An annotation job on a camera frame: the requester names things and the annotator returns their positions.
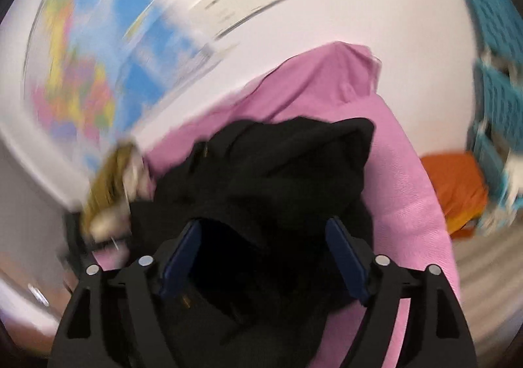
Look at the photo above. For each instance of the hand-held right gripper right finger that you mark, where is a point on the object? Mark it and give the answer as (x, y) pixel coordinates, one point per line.
(347, 261)

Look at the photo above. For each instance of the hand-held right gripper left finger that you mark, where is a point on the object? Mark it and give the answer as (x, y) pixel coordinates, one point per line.
(179, 261)

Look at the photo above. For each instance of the black garment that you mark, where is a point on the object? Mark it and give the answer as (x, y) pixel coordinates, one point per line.
(265, 180)

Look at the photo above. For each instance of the cream garment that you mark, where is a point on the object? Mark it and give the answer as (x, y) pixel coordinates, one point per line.
(130, 188)

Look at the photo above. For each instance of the mustard garment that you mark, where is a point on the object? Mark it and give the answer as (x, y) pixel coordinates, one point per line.
(108, 180)

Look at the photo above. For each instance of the orange cloth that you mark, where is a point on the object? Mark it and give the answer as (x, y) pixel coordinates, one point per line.
(457, 188)

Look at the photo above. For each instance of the pink daisy print blanket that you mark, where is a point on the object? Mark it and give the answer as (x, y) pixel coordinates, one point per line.
(327, 98)

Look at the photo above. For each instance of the white plastic bag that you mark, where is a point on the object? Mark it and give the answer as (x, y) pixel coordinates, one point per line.
(508, 184)

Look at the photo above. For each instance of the teal perforated plastic basket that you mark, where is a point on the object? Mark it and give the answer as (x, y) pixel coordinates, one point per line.
(500, 106)
(496, 12)

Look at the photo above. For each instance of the colourful wall map poster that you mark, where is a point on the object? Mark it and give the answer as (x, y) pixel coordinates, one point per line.
(135, 24)

